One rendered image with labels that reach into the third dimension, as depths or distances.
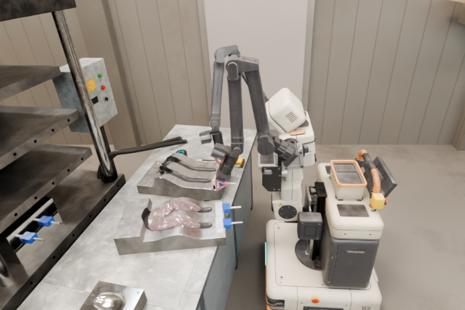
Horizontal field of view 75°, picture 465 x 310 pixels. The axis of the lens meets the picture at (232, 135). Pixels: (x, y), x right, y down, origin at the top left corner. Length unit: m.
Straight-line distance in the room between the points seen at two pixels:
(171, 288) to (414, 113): 3.25
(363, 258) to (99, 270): 1.30
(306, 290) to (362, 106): 2.29
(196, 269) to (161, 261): 0.17
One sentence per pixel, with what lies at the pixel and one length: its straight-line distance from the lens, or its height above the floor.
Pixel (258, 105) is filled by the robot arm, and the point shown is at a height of 1.43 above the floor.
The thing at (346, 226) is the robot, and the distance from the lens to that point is 1.66.
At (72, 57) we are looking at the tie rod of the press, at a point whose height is 1.58.
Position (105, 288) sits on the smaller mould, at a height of 0.87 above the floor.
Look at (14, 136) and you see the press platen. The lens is 1.78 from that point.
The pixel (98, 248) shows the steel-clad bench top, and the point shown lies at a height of 0.80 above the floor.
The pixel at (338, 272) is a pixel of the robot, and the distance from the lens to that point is 1.91.
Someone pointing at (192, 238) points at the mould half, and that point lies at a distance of 1.47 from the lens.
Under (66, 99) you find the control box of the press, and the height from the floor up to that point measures 1.30.
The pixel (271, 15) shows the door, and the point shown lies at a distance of 3.23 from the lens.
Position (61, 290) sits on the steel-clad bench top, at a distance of 1.58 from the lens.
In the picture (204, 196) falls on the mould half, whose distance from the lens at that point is 1.72.
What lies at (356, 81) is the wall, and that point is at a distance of 3.58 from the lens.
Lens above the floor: 1.93
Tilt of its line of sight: 29 degrees down
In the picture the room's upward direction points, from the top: 4 degrees counter-clockwise
